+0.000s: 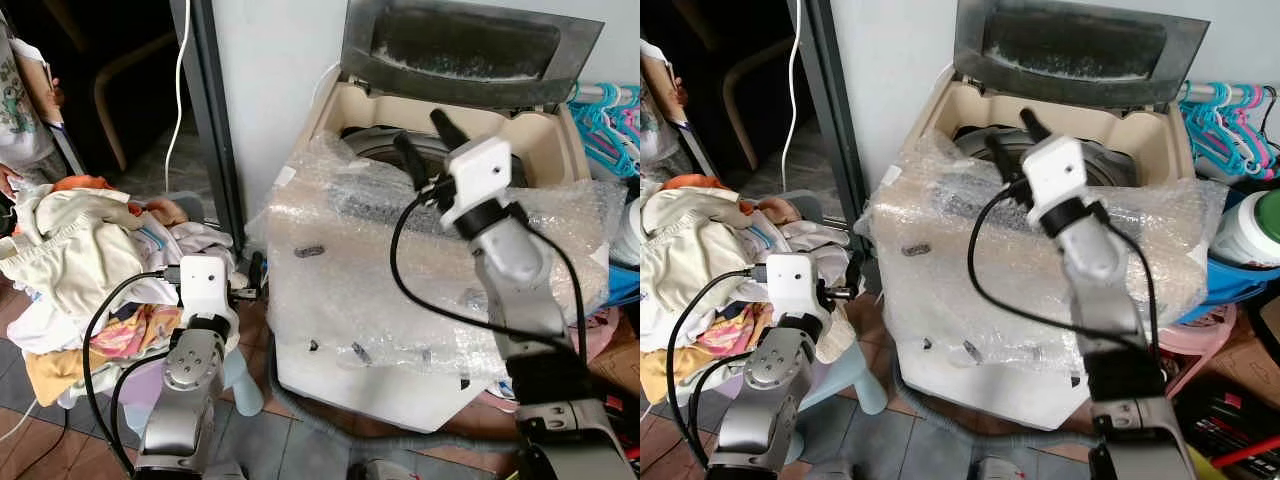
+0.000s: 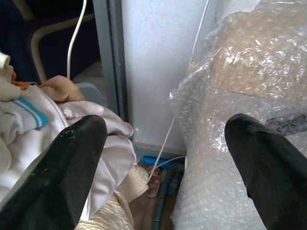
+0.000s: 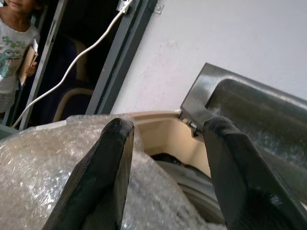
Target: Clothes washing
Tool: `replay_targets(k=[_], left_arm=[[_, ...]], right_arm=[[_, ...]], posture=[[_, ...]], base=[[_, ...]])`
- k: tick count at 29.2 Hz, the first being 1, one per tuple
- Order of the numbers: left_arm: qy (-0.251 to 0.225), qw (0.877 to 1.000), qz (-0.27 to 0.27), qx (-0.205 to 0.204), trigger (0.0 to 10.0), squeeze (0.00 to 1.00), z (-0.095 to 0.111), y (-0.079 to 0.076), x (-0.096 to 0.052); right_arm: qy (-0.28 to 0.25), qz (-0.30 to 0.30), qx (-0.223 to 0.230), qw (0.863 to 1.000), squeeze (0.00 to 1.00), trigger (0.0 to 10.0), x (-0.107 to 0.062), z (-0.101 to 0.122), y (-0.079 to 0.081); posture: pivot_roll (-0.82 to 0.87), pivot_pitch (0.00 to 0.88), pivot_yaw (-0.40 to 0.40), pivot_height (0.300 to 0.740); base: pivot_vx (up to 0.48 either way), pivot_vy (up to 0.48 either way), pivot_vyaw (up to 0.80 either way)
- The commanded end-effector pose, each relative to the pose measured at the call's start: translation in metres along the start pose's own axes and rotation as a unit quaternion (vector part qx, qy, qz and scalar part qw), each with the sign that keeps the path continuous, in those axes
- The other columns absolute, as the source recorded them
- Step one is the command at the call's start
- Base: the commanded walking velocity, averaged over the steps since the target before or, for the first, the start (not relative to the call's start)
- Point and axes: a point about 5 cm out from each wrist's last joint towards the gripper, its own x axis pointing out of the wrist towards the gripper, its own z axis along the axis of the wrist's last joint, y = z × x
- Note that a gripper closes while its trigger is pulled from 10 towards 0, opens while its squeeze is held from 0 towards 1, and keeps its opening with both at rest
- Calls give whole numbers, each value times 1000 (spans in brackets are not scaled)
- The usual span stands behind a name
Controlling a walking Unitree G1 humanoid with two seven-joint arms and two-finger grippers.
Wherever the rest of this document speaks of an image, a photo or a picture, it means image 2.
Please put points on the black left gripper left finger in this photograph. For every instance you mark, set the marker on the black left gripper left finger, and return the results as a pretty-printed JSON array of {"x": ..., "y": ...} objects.
[{"x": 55, "y": 177}]

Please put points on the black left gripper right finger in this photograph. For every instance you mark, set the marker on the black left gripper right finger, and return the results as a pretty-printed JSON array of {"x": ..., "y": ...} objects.
[{"x": 271, "y": 172}]

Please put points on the white garment with seams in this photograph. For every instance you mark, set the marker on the white garment with seams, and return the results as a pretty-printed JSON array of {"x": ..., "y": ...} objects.
[{"x": 108, "y": 153}]

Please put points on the cream textured towel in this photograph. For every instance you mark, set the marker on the cream textured towel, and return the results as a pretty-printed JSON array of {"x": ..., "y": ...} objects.
[{"x": 115, "y": 206}]

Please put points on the white sock with blue stripes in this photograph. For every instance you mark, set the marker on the white sock with blue stripes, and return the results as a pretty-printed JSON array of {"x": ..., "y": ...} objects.
[{"x": 28, "y": 115}]

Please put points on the peach orange cloth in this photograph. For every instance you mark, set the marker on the peach orange cloth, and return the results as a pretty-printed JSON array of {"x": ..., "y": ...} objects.
[{"x": 63, "y": 89}]

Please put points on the clear bubble wrap bundle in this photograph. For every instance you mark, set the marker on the clear bubble wrap bundle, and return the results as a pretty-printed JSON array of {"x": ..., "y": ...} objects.
[{"x": 239, "y": 83}]

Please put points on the blue plastic piece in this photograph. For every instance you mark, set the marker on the blue plastic piece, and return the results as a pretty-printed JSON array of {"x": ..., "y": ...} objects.
[{"x": 153, "y": 159}]

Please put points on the cream white cloth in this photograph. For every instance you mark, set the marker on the cream white cloth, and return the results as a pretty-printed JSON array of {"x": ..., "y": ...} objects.
[{"x": 6, "y": 79}]

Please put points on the grey door frame post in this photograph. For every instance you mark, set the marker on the grey door frame post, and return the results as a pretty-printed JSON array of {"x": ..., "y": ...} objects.
[{"x": 114, "y": 60}]

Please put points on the dark blue chair with cream frame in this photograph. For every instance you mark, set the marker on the dark blue chair with cream frame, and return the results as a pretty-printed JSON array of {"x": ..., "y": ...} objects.
[{"x": 52, "y": 36}]

